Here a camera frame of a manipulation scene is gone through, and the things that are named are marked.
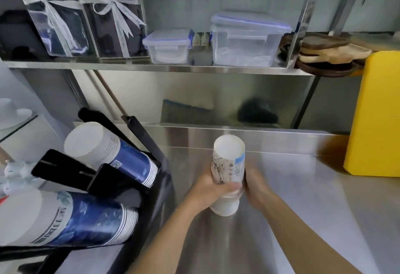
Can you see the person's right hand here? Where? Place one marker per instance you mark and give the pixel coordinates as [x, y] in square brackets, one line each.
[257, 189]

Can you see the person's left hand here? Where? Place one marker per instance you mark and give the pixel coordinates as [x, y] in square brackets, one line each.
[203, 192]

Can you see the person's left thumb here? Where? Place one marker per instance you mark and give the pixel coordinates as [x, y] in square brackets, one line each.
[230, 187]

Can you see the printed white paper cup stack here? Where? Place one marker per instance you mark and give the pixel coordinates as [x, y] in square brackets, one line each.
[228, 161]

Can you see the person's left forearm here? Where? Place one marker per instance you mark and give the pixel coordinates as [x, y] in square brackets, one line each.
[168, 239]

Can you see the person's right forearm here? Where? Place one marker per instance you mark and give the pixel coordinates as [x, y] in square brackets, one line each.
[300, 236]

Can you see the black cup holder rack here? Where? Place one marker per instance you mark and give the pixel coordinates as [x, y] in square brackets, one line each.
[150, 208]

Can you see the stack of blue white cups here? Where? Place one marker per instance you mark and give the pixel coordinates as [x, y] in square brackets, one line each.
[125, 158]
[72, 217]

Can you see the stainless steel shelf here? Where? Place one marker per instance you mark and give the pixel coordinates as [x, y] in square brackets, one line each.
[187, 67]

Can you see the large clear plastic container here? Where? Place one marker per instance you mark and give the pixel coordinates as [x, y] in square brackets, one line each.
[247, 42]

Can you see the small clear plastic container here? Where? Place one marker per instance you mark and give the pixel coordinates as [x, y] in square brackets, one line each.
[168, 47]

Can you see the round dark wooden board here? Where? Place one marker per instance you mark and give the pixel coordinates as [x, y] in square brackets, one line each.
[328, 68]

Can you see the yellow cutting board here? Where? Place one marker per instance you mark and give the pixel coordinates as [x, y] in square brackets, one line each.
[373, 117]

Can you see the dark wooden serving board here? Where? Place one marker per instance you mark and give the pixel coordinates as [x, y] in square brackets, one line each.
[325, 41]

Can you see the dark gift box with ribbon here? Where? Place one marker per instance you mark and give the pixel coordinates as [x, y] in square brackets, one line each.
[59, 20]
[115, 17]

